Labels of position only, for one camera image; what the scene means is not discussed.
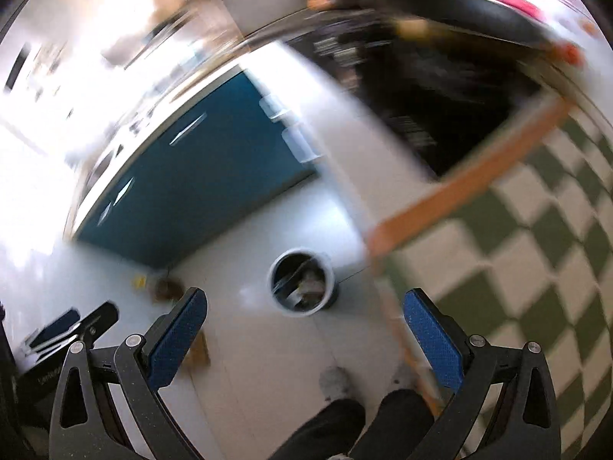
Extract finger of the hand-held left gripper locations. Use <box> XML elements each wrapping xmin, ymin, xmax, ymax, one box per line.
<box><xmin>72</xmin><ymin>301</ymin><xmax>119</xmax><ymax>346</ymax></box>
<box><xmin>26</xmin><ymin>309</ymin><xmax>81</xmax><ymax>353</ymax></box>

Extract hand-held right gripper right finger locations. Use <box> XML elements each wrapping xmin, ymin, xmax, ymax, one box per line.
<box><xmin>402</xmin><ymin>288</ymin><xmax>561</xmax><ymax>460</ymax></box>

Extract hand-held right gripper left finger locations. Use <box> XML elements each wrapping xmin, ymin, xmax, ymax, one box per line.
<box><xmin>48</xmin><ymin>287</ymin><xmax>209</xmax><ymax>460</ymax></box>

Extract white round trash bin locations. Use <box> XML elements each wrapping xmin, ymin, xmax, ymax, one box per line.
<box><xmin>268</xmin><ymin>248</ymin><xmax>342</xmax><ymax>317</ymax></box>

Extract person's right grey slipper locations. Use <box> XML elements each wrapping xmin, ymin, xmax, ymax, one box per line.
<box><xmin>393</xmin><ymin>361</ymin><xmax>418</xmax><ymax>390</ymax></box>

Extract person's grey slipper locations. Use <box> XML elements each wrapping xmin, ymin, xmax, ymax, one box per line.
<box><xmin>393</xmin><ymin>361</ymin><xmax>418</xmax><ymax>390</ymax></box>
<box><xmin>318</xmin><ymin>366</ymin><xmax>353</xmax><ymax>401</ymax></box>

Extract yellow capped oil bottle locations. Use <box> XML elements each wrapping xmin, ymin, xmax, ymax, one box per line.
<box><xmin>131</xmin><ymin>275</ymin><xmax>185</xmax><ymax>304</ymax></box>

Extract person's right leg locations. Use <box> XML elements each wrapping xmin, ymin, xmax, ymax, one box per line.
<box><xmin>349</xmin><ymin>388</ymin><xmax>438</xmax><ymax>460</ymax></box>

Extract person's leg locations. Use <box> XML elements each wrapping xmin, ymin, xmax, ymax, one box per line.
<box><xmin>282</xmin><ymin>398</ymin><xmax>367</xmax><ymax>460</ymax></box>
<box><xmin>349</xmin><ymin>388</ymin><xmax>438</xmax><ymax>460</ymax></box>

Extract person's left grey slipper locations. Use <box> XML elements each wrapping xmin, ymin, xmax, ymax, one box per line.
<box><xmin>318</xmin><ymin>366</ymin><xmax>353</xmax><ymax>401</ymax></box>

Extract green white checkered tablecloth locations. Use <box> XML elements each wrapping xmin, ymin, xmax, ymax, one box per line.
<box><xmin>369</xmin><ymin>91</ymin><xmax>613</xmax><ymax>460</ymax></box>

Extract person's left leg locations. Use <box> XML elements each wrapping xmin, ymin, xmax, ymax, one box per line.
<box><xmin>282</xmin><ymin>398</ymin><xmax>367</xmax><ymax>460</ymax></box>

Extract blue base cabinet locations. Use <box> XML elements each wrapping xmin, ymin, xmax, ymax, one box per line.
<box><xmin>74</xmin><ymin>69</ymin><xmax>318</xmax><ymax>270</ymax></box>

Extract black gas stove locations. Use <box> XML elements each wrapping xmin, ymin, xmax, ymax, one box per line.
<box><xmin>287</xmin><ymin>14</ymin><xmax>547</xmax><ymax>179</ymax></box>

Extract black frying pan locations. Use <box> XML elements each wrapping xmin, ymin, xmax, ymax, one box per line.
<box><xmin>306</xmin><ymin>0</ymin><xmax>566</xmax><ymax>53</ymax></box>

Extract silver cabinet handle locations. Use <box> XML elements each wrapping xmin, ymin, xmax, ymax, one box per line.
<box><xmin>170</xmin><ymin>112</ymin><xmax>208</xmax><ymax>145</ymax></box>
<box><xmin>112</xmin><ymin>177</ymin><xmax>136</xmax><ymax>207</ymax></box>

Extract white cabinet handle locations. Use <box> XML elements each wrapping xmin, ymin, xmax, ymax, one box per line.
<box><xmin>259</xmin><ymin>95</ymin><xmax>288</xmax><ymax>118</ymax></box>
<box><xmin>282</xmin><ymin>127</ymin><xmax>319</xmax><ymax>164</ymax></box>

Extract orange fruit wall sticker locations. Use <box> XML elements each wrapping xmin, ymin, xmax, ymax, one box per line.
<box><xmin>556</xmin><ymin>41</ymin><xmax>583</xmax><ymax>66</ymax></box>

